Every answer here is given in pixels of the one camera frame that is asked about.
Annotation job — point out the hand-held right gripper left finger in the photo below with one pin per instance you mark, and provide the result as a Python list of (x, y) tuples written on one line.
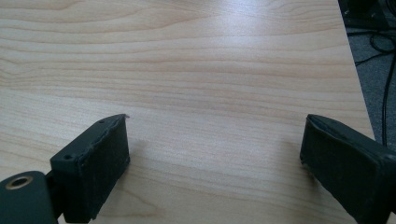
[(93, 168)]

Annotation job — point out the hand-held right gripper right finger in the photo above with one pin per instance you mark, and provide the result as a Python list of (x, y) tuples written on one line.
[(348, 165)]

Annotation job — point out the dark equipment base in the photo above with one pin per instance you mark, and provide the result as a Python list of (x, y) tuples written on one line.
[(364, 14)]

